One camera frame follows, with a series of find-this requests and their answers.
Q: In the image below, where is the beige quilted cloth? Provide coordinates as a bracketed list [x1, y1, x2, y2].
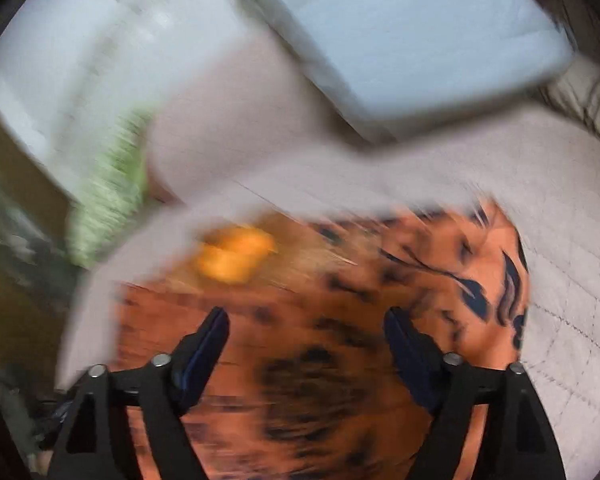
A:
[535, 55, 600, 146]

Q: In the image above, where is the green patterned cushion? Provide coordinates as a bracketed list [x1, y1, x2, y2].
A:
[67, 107, 153, 268]

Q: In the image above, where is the grey quilted sofa cover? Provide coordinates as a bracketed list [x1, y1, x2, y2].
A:
[55, 25, 600, 480]

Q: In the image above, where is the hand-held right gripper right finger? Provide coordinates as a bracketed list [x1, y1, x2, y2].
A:
[383, 306, 567, 480]

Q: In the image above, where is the wooden glass-top table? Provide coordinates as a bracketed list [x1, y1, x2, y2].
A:
[0, 100, 81, 371]

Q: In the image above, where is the orange floral print garment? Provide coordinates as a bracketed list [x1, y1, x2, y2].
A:
[112, 200, 531, 480]

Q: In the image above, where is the white pillow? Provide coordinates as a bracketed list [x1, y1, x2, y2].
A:
[230, 0, 576, 126]

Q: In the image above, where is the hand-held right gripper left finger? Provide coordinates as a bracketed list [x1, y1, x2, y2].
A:
[47, 306, 230, 480]

